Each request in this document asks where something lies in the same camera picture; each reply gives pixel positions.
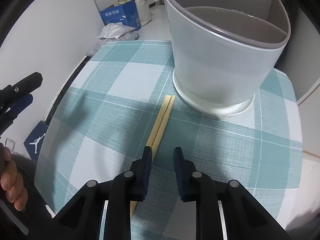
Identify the wooden chopstick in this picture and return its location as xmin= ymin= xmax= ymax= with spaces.
xmin=146 ymin=95 xmax=171 ymax=152
xmin=130 ymin=95 xmax=176 ymax=218

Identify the person's left hand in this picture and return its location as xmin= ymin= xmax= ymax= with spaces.
xmin=1 ymin=144 xmax=28 ymax=211

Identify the navy Jordan shoe box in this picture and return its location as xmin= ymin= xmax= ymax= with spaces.
xmin=24 ymin=121 xmax=48 ymax=161

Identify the teal checked tablecloth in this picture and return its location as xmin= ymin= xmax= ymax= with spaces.
xmin=35 ymin=41 xmax=302 ymax=239

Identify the white plastic parcel bag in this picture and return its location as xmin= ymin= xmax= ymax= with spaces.
xmin=99 ymin=22 xmax=135 ymax=40

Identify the blue cardboard box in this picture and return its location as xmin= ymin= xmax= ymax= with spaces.
xmin=100 ymin=0 xmax=141 ymax=30

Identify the white divided utensil holder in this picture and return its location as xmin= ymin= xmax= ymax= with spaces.
xmin=164 ymin=0 xmax=291 ymax=119

